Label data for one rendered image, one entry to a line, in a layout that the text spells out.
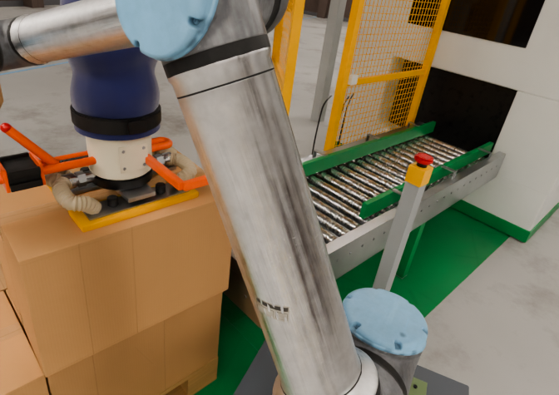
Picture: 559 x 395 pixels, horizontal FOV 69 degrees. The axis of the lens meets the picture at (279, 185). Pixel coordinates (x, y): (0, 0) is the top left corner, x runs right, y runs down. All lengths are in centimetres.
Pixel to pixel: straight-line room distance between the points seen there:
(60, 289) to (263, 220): 80
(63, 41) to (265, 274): 54
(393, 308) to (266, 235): 37
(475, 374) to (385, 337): 165
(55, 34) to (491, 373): 222
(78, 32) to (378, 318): 67
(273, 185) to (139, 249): 80
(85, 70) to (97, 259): 46
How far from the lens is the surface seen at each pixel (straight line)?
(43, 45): 85
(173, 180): 106
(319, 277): 49
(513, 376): 244
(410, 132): 318
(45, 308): 119
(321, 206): 208
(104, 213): 116
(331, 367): 55
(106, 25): 72
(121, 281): 123
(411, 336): 72
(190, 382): 184
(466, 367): 234
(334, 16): 464
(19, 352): 145
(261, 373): 105
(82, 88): 110
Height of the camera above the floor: 160
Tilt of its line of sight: 29 degrees down
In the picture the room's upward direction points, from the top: 8 degrees clockwise
